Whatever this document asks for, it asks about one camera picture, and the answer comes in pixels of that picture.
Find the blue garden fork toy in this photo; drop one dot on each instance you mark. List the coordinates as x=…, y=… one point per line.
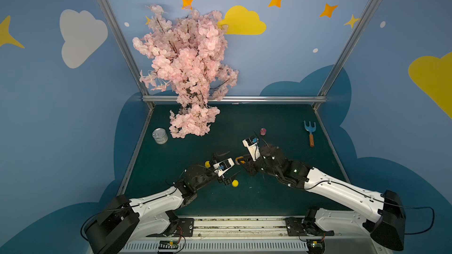
x=310, y=128

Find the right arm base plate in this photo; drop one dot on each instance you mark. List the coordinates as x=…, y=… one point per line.
x=305, y=227

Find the aluminium frame left post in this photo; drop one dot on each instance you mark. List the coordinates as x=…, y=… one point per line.
x=122, y=43

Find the aluminium frame right post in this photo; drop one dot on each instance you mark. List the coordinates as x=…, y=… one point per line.
x=358, y=30

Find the aluminium front rail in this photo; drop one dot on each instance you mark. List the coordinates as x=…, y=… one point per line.
x=257, y=235

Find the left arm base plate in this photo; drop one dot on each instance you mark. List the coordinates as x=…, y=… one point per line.
x=180, y=226

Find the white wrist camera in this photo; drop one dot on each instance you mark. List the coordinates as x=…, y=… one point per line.
x=222, y=167
x=252, y=144

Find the aluminium frame back bar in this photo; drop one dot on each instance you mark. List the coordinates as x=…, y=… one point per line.
x=245, y=99

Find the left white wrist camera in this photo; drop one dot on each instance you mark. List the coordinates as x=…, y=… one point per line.
x=222, y=167

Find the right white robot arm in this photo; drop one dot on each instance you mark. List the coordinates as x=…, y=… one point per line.
x=382, y=216

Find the pink cherry blossom tree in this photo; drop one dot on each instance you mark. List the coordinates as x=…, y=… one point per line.
x=187, y=57

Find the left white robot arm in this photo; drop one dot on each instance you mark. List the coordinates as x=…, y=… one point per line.
x=125, y=220

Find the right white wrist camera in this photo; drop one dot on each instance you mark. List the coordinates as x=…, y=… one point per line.
x=252, y=144

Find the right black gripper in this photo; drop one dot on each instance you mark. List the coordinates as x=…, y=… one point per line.
x=252, y=163

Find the small circuit board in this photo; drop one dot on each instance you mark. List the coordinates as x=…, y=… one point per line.
x=168, y=246

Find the aluminium frame post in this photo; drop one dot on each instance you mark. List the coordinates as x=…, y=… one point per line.
x=358, y=30
x=122, y=43

